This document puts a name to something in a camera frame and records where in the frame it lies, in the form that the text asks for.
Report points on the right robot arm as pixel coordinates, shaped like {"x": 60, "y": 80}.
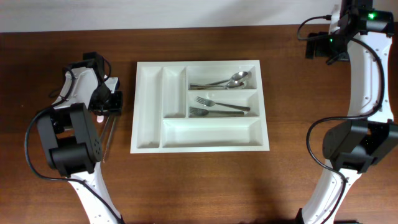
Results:
{"x": 362, "y": 36}

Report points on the steel fork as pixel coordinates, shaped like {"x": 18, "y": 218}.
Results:
{"x": 208, "y": 102}
{"x": 203, "y": 112}

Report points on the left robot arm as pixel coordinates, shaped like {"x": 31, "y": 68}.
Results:
{"x": 69, "y": 138}

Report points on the white plastic cutlery tray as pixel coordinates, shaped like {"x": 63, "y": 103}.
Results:
{"x": 162, "y": 122}

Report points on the white plastic knife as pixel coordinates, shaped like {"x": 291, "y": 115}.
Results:
{"x": 100, "y": 119}

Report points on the steel tablespoon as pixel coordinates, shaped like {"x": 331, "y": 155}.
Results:
{"x": 239, "y": 76}
{"x": 229, "y": 86}

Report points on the metal kitchen tongs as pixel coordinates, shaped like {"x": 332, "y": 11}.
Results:
{"x": 107, "y": 134}

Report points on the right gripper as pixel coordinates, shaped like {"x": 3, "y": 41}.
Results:
{"x": 319, "y": 47}

